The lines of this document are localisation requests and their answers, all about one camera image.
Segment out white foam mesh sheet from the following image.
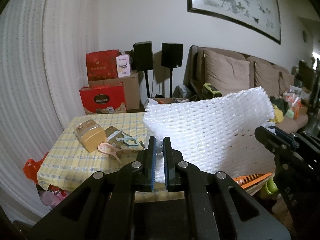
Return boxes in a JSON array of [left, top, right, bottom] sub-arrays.
[[143, 87, 275, 183]]

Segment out orange plastic basket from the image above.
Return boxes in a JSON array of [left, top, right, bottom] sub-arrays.
[[233, 173, 273, 189]]

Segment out green frog container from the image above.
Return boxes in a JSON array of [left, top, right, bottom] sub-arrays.
[[260, 177, 279, 199]]

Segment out yellow cloth on sofa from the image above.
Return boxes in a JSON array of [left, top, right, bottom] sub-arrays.
[[270, 104, 284, 124]]

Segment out olive card packet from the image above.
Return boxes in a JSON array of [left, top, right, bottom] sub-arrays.
[[105, 126, 144, 151]]

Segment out pink clothes clip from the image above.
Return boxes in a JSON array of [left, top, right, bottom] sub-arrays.
[[97, 142, 133, 165]]

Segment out yellow checked tablecloth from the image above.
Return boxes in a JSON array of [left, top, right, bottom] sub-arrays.
[[36, 112, 186, 203]]

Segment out blue clothes clip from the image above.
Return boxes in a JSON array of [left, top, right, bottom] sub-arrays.
[[116, 135, 138, 147]]

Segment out tan boxed packet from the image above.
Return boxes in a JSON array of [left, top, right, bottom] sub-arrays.
[[74, 119, 107, 153]]

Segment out far beige cushion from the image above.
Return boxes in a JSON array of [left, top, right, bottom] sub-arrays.
[[278, 71, 295, 95]]

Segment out red plastic bag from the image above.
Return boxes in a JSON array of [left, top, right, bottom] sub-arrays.
[[23, 152, 68, 198]]

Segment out middle beige cushion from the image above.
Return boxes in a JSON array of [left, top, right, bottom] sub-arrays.
[[254, 62, 280, 96]]

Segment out large beige cushion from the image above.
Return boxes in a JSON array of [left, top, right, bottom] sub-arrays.
[[203, 50, 250, 96]]

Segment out brown sofa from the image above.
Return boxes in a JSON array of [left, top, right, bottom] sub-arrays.
[[183, 45, 309, 134]]

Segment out green black power station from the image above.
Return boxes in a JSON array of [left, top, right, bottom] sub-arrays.
[[202, 82, 222, 99]]

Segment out red collection gift box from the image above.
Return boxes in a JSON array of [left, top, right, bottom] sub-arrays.
[[79, 82, 126, 114]]

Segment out brown cardboard box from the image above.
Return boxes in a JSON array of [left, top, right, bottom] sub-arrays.
[[88, 72, 140, 110]]

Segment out red gift box upper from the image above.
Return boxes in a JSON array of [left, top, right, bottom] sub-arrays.
[[86, 50, 121, 82]]

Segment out small pink white box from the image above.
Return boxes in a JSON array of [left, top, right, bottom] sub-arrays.
[[116, 54, 131, 78]]

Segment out right black speaker on stand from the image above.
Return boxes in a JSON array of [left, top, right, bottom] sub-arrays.
[[161, 43, 183, 97]]

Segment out black speaker on stand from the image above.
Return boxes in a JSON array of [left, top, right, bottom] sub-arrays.
[[133, 41, 153, 98], [161, 43, 183, 97]]

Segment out left black speaker on stand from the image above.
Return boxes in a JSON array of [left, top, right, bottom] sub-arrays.
[[133, 41, 153, 98]]

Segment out framed ink painting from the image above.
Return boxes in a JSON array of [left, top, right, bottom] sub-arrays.
[[187, 0, 281, 44]]

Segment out white curtain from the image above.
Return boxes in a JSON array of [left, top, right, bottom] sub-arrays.
[[1, 0, 99, 225]]

